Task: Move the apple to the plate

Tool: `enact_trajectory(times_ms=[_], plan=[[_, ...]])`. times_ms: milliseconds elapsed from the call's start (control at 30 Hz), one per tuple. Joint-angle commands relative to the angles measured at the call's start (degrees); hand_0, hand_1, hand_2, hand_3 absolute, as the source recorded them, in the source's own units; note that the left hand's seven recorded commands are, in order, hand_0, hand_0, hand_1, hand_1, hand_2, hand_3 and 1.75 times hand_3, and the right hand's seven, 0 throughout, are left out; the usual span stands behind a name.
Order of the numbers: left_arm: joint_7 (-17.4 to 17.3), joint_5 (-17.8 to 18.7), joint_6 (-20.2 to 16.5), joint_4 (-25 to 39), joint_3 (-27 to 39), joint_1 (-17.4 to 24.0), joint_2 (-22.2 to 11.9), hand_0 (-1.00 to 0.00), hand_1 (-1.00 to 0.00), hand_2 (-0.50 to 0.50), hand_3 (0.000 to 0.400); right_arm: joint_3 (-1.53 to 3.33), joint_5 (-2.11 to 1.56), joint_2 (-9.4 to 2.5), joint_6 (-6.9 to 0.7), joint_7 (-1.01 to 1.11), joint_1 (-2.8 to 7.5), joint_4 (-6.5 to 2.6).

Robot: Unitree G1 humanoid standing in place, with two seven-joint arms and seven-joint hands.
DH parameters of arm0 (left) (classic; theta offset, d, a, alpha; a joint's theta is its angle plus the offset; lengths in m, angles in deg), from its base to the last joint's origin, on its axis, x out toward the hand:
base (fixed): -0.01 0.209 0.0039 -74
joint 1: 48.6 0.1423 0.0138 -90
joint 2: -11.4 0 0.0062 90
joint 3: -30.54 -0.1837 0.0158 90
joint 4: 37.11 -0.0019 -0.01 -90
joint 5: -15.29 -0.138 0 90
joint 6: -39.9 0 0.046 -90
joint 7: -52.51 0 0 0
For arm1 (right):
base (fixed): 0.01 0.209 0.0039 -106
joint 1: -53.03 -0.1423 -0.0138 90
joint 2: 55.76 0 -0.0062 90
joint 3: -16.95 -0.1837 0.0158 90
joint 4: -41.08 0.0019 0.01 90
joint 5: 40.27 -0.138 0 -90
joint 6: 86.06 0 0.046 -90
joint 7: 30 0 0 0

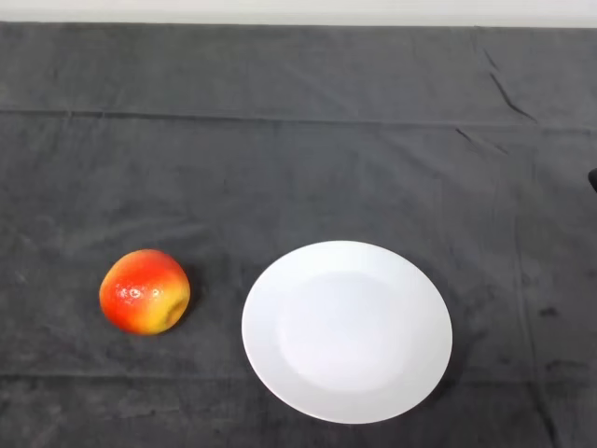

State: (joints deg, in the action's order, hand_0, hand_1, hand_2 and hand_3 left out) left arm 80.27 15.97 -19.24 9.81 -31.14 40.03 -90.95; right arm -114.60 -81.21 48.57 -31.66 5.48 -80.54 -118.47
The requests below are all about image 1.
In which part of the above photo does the red yellow apple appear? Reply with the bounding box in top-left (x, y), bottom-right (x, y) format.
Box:
top-left (98, 248), bottom-right (191, 337)

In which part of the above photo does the white round plate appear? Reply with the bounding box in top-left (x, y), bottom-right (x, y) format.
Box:
top-left (241, 240), bottom-right (454, 426)

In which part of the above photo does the dark grey cloth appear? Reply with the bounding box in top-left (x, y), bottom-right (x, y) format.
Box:
top-left (0, 21), bottom-right (597, 448)

